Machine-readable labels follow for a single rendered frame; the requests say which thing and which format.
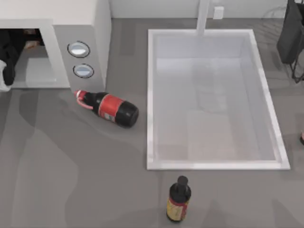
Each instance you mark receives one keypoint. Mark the black bottle with red label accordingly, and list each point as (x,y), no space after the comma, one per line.
(118,109)

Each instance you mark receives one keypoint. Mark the white sink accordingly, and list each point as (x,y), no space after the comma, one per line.
(213,107)

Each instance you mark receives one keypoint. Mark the small round microwave knob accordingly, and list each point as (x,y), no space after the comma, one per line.
(83,70)

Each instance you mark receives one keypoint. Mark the dark bottle with yellow label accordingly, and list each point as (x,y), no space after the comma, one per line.
(178,197)

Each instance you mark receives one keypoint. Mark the pale microwave oven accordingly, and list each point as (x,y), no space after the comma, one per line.
(97,35)

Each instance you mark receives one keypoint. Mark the large round microwave knob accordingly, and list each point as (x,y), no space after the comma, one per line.
(78,49)

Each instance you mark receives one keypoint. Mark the tall white tap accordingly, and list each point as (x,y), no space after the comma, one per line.
(202,16)

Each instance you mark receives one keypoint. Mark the orange food in microwave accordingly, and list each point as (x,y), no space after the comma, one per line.
(31,44)

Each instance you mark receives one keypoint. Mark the pale grey rounded box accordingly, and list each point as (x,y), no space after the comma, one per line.
(2,80)

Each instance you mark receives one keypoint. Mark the white wall socket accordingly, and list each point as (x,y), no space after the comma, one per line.
(218,12)

